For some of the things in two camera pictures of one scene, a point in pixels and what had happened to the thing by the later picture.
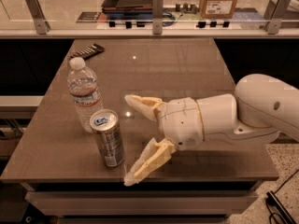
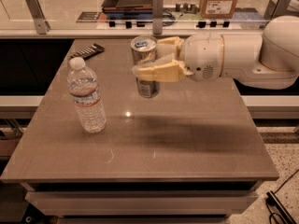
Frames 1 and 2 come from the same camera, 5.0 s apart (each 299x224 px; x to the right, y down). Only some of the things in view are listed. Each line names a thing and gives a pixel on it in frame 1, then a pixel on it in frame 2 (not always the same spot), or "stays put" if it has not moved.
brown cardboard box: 219,1 stays put
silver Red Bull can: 105,123 to 142,48
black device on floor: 277,209 stays put
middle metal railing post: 158,12 stays put
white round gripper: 179,121 to 202,57
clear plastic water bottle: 85,92 stays put
